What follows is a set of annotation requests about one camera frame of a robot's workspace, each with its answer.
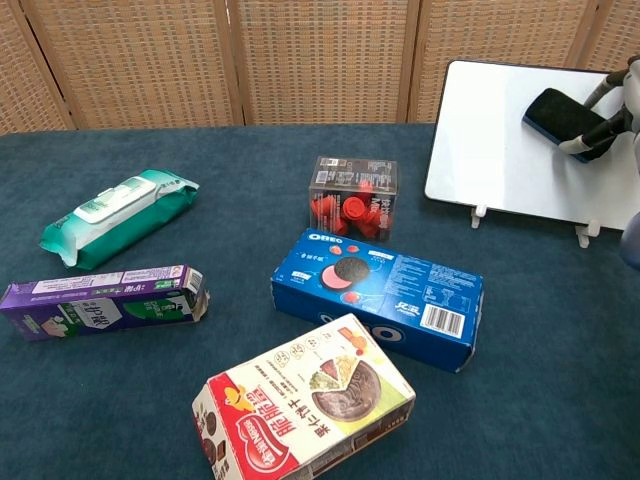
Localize clear box with red items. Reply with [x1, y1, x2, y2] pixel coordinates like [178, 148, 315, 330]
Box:
[308, 155, 401, 243]

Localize purple toothpaste box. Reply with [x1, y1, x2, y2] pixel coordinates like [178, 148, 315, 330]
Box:
[0, 264, 211, 343]

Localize green wet wipes pack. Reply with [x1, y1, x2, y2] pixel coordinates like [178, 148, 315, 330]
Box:
[39, 169, 200, 271]

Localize red white biscuit box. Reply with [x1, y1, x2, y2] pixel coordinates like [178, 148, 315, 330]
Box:
[192, 313, 417, 480]

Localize teal table cloth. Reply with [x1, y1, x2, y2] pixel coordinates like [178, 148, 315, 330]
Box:
[0, 122, 640, 480]

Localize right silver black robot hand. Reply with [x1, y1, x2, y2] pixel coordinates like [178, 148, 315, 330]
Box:
[558, 55, 640, 156]

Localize woven folding screen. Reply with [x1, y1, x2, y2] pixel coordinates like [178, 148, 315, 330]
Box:
[0, 0, 640, 136]

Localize white magnetic whiteboard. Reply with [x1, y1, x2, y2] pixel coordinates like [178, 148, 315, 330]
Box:
[423, 59, 640, 231]

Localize black blue whiteboard eraser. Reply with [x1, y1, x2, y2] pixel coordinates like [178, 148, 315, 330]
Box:
[521, 87, 609, 164]

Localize blue Oreo cookie box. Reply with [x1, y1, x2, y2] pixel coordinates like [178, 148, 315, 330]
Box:
[270, 227, 485, 374]

